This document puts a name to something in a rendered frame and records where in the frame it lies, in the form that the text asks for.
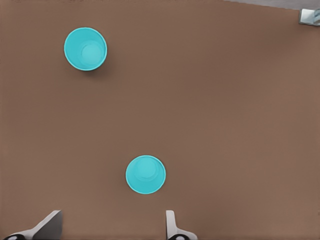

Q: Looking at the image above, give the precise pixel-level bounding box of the silver frame post foot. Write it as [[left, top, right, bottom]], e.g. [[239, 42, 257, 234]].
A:
[[298, 8, 320, 27]]

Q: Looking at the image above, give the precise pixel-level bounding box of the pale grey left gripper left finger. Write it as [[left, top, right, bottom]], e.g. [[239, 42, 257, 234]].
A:
[[1, 209, 63, 240]]

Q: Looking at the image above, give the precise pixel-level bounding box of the turquoise cup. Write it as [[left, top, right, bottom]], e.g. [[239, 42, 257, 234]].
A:
[[125, 154, 167, 195], [63, 27, 108, 72]]

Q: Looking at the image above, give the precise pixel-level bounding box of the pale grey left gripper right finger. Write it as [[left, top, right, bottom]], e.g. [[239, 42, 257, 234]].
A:
[[165, 210, 198, 240]]

